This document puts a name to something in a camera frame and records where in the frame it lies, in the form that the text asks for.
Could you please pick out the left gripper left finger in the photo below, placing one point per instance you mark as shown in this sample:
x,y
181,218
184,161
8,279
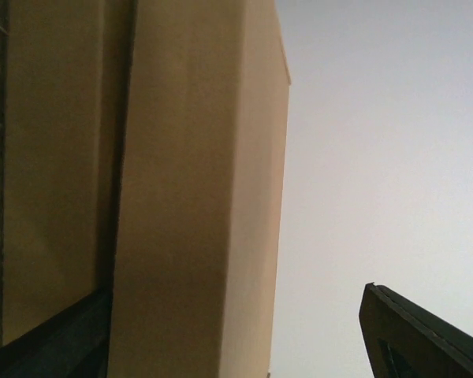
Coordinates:
x,y
73,343

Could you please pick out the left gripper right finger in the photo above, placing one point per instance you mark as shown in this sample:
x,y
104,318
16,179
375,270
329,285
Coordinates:
x,y
403,339

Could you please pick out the folded brown cardboard box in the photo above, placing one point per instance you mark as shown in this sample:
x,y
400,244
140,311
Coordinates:
x,y
67,78

